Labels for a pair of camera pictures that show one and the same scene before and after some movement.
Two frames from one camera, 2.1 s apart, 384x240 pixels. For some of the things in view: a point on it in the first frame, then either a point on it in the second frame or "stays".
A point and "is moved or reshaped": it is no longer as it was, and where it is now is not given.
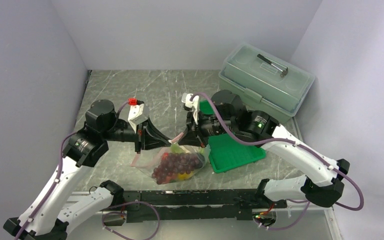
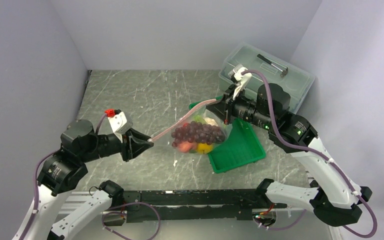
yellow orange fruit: [185, 176] -> [204, 148]
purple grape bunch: [181, 163] is moved or reshaped
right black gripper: [195, 135] -> [230, 105]
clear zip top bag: [174, 163] is moved or reshaped
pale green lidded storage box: [265, 82] stays
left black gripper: [147, 136] -> [133, 143]
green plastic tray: [226, 152] stays
